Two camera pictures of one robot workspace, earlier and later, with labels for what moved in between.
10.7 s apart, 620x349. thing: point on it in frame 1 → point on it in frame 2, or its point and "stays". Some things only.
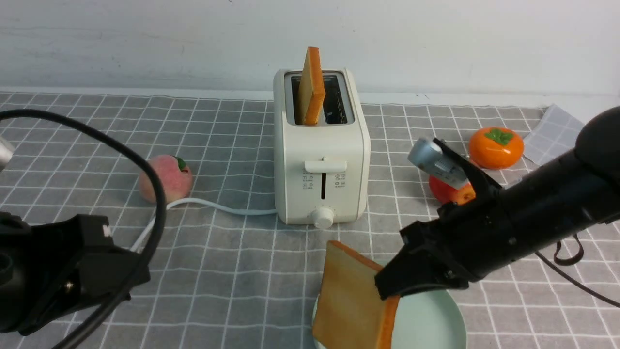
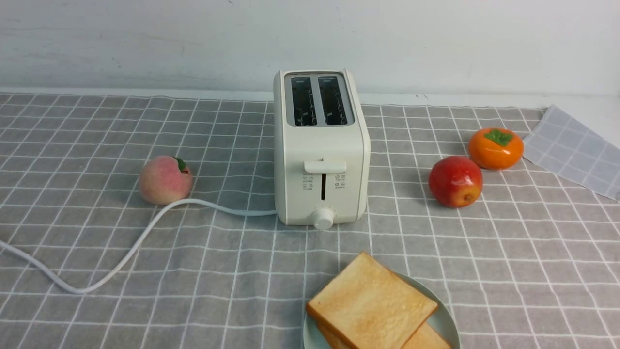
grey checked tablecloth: (235, 275) stays
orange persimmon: (496, 148) stays
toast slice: (350, 313) → (428, 338)
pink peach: (176, 177) stays
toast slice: (311, 89) → (368, 305)
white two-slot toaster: (321, 171) stays
